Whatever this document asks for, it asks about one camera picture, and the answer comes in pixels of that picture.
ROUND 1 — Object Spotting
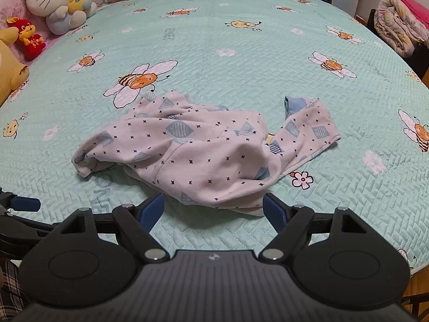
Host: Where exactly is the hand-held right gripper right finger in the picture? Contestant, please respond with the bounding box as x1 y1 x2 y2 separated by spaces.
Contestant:
259 193 372 261

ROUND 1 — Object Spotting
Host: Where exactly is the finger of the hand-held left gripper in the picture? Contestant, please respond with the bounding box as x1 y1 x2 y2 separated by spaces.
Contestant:
0 215 59 242
0 189 41 215

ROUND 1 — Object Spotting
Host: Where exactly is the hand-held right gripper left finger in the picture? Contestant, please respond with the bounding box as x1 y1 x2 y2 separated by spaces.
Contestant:
55 193 170 263

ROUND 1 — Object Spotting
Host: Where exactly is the white diamond-print shirt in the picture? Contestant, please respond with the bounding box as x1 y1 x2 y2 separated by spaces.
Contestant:
71 90 342 217

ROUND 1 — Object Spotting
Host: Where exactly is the person's plaid clothing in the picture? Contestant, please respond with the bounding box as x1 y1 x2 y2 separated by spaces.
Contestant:
0 258 29 322

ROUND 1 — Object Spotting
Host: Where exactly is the yellow plush toy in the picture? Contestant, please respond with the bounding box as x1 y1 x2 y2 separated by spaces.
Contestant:
0 27 30 106

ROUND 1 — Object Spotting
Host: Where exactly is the red plush toy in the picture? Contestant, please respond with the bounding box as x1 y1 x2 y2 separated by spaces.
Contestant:
6 17 47 61

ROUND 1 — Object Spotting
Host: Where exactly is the bee-print quilted bedspread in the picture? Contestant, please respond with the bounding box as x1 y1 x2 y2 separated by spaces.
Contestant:
0 0 429 276

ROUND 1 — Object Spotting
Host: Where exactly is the folded floral quilt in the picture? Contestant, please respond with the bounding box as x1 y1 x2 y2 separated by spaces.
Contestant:
373 0 429 57

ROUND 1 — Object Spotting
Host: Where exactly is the bright pink blanket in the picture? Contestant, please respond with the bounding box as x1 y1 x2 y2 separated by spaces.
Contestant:
378 0 429 36

